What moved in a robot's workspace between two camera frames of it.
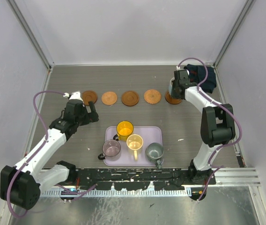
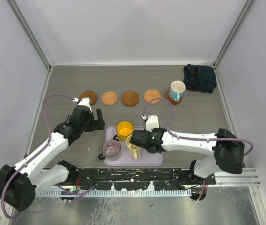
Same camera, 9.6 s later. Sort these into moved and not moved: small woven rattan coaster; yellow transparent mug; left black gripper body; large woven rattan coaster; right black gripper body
Moved: left black gripper body; right black gripper body
Not moved: small woven rattan coaster; yellow transparent mug; large woven rattan coaster
